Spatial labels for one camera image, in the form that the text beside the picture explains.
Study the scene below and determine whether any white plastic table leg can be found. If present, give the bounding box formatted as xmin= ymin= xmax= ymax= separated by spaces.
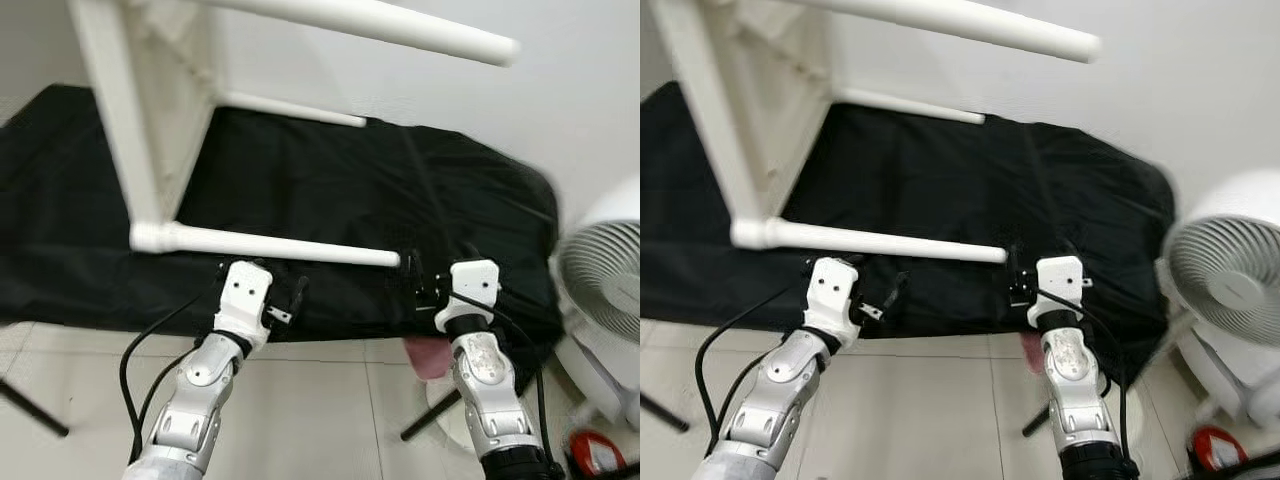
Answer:
xmin=800 ymin=0 xmax=1104 ymax=65
xmin=200 ymin=0 xmax=522 ymax=68
xmin=129 ymin=221 xmax=402 ymax=269
xmin=731 ymin=216 xmax=1009 ymax=266
xmin=834 ymin=87 xmax=987 ymax=127
xmin=220 ymin=91 xmax=369 ymax=129

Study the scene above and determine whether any white plastic table top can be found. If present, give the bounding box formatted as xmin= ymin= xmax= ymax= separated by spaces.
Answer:
xmin=68 ymin=0 xmax=217 ymax=229
xmin=645 ymin=0 xmax=837 ymax=227

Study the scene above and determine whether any large pink towel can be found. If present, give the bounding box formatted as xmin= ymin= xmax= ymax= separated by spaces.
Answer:
xmin=404 ymin=336 xmax=454 ymax=382
xmin=1019 ymin=332 xmax=1047 ymax=377

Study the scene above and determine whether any white standing fan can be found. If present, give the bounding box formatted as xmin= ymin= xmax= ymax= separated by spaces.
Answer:
xmin=553 ymin=183 xmax=640 ymax=433
xmin=1158 ymin=168 xmax=1280 ymax=433

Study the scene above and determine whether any black red floor device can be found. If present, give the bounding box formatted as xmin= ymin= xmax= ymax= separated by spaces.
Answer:
xmin=1189 ymin=424 xmax=1252 ymax=472
xmin=567 ymin=428 xmax=630 ymax=477

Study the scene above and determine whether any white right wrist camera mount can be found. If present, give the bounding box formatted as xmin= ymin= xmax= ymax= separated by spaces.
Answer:
xmin=433 ymin=259 xmax=502 ymax=335
xmin=1026 ymin=255 xmax=1090 ymax=330

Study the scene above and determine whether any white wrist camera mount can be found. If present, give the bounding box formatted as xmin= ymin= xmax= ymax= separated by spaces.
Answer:
xmin=800 ymin=256 xmax=864 ymax=351
xmin=433 ymin=259 xmax=502 ymax=335
xmin=212 ymin=259 xmax=275 ymax=351
xmin=1026 ymin=255 xmax=1090 ymax=330

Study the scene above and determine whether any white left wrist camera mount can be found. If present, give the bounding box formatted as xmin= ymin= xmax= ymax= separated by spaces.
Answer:
xmin=212 ymin=259 xmax=275 ymax=351
xmin=800 ymin=256 xmax=864 ymax=351

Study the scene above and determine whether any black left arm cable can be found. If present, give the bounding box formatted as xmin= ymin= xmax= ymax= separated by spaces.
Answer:
xmin=695 ymin=284 xmax=803 ymax=457
xmin=118 ymin=293 xmax=217 ymax=466

